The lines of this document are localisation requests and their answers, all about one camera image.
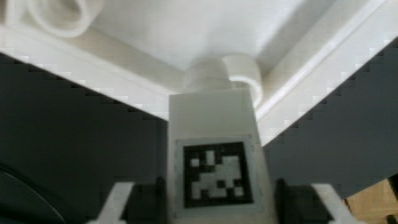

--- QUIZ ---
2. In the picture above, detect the white table leg with tag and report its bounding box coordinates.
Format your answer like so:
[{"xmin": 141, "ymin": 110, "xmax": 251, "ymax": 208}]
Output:
[{"xmin": 168, "ymin": 54, "xmax": 278, "ymax": 224}]

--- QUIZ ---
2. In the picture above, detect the white square tabletop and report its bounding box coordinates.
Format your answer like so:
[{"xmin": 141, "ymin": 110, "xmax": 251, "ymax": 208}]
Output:
[{"xmin": 0, "ymin": 0, "xmax": 398, "ymax": 141}]

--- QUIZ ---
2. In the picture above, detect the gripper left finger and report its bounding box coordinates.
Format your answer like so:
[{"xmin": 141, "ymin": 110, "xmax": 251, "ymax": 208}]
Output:
[{"xmin": 88, "ymin": 182, "xmax": 136, "ymax": 224}]

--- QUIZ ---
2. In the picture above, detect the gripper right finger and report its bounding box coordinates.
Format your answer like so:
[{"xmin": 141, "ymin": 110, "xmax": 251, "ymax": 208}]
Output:
[{"xmin": 313, "ymin": 184, "xmax": 367, "ymax": 224}]

